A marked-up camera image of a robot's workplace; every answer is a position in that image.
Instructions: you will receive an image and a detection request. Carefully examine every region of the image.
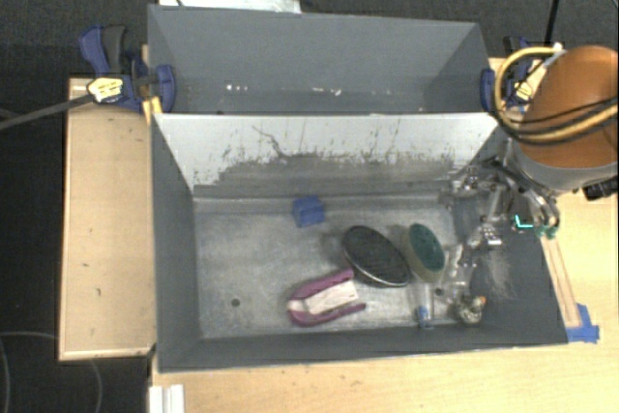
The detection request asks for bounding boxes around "black cylinder on white bracket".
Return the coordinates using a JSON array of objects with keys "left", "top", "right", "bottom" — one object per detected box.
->
[{"left": 582, "top": 178, "right": 619, "bottom": 201}]

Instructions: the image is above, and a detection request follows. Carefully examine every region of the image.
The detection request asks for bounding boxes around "black round disc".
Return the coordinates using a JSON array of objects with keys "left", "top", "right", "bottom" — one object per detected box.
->
[{"left": 340, "top": 224, "right": 413, "bottom": 289}]

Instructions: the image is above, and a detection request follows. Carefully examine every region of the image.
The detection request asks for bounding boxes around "purple clip with white label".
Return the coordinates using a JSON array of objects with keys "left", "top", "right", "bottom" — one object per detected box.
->
[{"left": 285, "top": 268, "right": 368, "bottom": 328}]

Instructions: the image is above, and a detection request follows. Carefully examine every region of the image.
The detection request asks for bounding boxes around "small grey brown toy figure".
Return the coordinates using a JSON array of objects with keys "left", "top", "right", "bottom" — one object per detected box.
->
[{"left": 456, "top": 294, "right": 487, "bottom": 325}]

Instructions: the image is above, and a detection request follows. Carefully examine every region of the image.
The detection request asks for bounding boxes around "small blue block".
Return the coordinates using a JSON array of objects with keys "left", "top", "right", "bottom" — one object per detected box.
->
[{"left": 291, "top": 194, "right": 326, "bottom": 228}]

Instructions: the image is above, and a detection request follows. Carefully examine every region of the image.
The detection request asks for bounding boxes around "grey metal bin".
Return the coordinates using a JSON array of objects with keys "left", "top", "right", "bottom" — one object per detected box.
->
[{"left": 144, "top": 3, "right": 570, "bottom": 373}]

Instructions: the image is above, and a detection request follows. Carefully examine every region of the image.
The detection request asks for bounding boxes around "clear bottle with blue cap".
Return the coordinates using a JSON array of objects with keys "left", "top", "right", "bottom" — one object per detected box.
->
[{"left": 414, "top": 280, "right": 437, "bottom": 330}]

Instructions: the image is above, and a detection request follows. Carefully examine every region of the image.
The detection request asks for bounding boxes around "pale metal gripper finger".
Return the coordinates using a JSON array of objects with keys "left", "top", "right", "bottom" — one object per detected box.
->
[
  {"left": 445, "top": 245, "right": 471, "bottom": 292},
  {"left": 457, "top": 248, "right": 485, "bottom": 304}
]

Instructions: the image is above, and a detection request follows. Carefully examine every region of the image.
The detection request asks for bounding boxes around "pale wood board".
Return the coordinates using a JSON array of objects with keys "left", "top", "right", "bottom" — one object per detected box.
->
[{"left": 57, "top": 76, "right": 159, "bottom": 362}]

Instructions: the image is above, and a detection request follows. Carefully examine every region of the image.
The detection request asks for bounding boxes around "green and yellow round sponge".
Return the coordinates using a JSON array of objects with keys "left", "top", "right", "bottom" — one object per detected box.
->
[{"left": 401, "top": 221, "right": 446, "bottom": 284}]

